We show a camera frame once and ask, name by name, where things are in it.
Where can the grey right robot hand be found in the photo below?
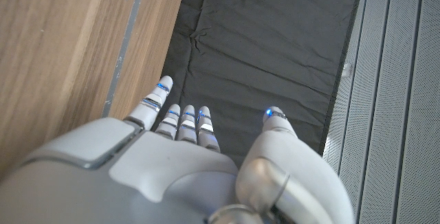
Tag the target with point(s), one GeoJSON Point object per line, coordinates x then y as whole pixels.
{"type": "Point", "coordinates": [154, 182]}

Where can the grey tape outline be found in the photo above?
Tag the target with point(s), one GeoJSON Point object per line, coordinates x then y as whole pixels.
{"type": "Point", "coordinates": [123, 45]}

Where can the black fabric backdrop curtain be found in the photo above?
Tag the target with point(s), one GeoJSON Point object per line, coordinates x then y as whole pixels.
{"type": "Point", "coordinates": [261, 52]}

